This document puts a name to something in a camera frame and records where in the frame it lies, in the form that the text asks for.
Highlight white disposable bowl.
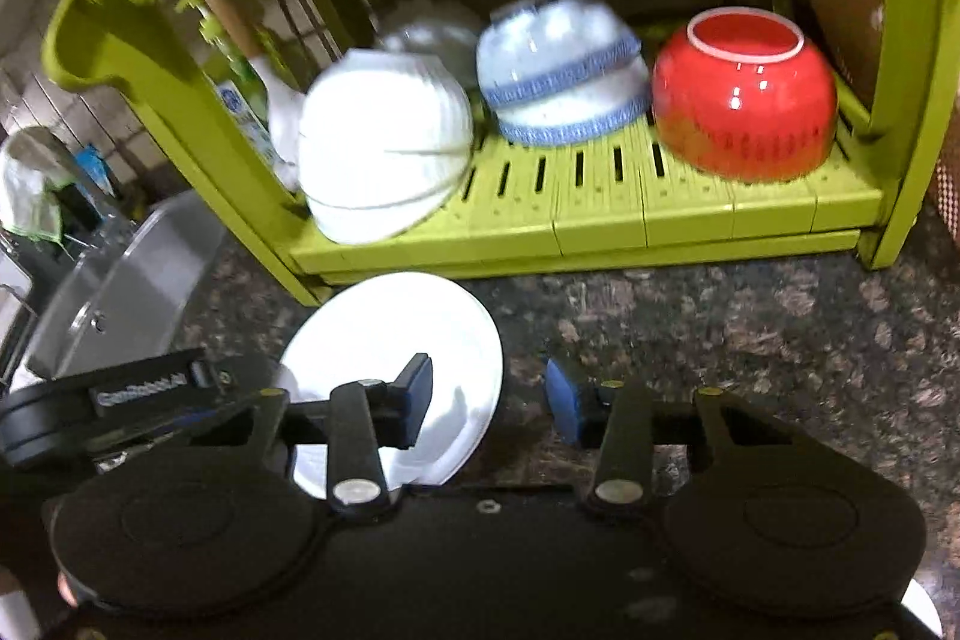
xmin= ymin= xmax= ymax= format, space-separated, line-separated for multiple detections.
xmin=278 ymin=269 xmax=506 ymax=501

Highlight stacked white ceramic bowls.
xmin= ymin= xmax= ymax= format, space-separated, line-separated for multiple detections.
xmin=298 ymin=49 xmax=473 ymax=245

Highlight blue patterned ceramic bowls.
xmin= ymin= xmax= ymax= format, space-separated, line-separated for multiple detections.
xmin=477 ymin=0 xmax=651 ymax=148

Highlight person's hand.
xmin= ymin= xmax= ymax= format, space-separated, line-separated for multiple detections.
xmin=0 ymin=563 xmax=80 ymax=640

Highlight stainless steel sink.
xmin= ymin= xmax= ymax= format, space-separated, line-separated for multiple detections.
xmin=11 ymin=190 xmax=226 ymax=390

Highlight green plastic dish rack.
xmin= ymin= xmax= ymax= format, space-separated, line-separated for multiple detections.
xmin=43 ymin=0 xmax=958 ymax=304

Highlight white green cloth on faucet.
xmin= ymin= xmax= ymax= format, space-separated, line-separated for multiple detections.
xmin=0 ymin=127 xmax=78 ymax=244

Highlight green dish soap bottle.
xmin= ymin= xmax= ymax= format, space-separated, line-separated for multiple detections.
xmin=176 ymin=0 xmax=299 ymax=191

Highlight red ceramic bowl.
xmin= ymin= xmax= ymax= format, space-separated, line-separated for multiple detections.
xmin=651 ymin=7 xmax=838 ymax=184

